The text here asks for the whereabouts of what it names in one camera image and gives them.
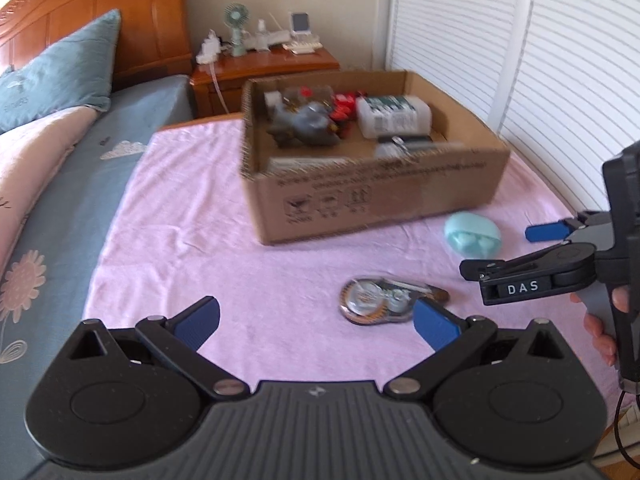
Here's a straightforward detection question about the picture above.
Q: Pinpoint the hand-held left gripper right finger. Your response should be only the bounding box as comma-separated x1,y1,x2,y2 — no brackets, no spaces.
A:
384,297,571,401

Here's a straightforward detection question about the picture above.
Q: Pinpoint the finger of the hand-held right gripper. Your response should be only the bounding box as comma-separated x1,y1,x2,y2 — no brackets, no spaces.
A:
525,211,614,244
459,241,599,287

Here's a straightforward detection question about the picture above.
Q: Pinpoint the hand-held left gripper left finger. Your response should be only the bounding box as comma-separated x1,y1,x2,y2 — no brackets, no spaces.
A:
67,296,251,402

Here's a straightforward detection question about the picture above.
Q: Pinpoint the mint green earbud case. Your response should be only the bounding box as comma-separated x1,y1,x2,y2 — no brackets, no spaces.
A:
444,211,504,260

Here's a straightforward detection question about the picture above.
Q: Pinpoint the clear correction tape dispenser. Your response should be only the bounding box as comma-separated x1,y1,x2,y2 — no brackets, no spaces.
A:
340,276,450,325

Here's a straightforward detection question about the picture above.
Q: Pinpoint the brown cardboard box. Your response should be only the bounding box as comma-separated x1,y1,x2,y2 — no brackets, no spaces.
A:
239,70,511,246

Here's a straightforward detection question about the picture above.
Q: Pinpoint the black digital pocket scale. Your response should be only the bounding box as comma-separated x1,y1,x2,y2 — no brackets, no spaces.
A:
377,134,434,151

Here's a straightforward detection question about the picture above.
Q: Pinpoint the white cotton swab container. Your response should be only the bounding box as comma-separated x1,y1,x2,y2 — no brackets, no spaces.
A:
356,95,432,139

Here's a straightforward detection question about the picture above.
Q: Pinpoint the clear case with printed label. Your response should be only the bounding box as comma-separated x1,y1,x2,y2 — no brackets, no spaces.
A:
270,156,352,171

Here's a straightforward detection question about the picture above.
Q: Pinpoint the black orange toy car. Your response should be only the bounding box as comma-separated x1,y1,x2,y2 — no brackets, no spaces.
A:
327,99,359,141

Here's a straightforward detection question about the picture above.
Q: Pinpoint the clear bottle of yellow capsules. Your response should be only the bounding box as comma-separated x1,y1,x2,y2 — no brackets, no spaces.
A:
264,85,333,112

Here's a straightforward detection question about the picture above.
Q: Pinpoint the person's right hand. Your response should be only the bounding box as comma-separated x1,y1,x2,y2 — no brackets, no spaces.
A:
570,285,632,367

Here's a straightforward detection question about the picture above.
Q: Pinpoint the pink blanket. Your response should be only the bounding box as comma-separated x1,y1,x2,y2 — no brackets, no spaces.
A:
82,112,622,402

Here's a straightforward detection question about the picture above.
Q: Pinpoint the white louvered closet door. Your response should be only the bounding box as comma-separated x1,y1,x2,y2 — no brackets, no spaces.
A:
385,0,537,127
500,0,640,212

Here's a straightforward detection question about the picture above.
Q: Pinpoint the blue bedsheet with clouds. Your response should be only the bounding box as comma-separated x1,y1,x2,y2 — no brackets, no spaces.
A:
0,74,196,480

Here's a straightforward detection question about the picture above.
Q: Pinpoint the pink floral pillow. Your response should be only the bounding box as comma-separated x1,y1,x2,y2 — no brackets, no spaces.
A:
0,106,99,272

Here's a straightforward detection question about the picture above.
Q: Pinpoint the wooden nightstand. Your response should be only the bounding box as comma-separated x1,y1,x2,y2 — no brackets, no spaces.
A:
190,47,341,119

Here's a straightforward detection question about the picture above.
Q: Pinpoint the white charger plug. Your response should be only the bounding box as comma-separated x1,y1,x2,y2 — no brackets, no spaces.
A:
196,35,221,65

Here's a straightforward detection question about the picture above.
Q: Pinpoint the blue pillow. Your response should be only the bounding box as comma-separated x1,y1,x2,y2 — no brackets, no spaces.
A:
0,9,122,134

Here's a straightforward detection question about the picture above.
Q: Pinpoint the long white box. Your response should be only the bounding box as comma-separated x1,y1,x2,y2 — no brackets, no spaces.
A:
245,30,294,49

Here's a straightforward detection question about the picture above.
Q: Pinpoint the small green desk fan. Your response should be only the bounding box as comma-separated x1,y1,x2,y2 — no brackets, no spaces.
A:
223,4,250,58

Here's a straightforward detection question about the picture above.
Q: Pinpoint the wooden headboard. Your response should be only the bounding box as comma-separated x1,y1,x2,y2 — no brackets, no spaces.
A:
0,0,194,94

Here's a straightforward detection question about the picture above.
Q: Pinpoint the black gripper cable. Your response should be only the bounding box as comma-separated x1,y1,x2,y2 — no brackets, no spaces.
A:
614,382,640,467

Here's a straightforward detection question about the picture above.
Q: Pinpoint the white charging cable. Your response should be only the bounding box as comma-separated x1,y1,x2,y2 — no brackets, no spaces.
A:
210,62,236,116

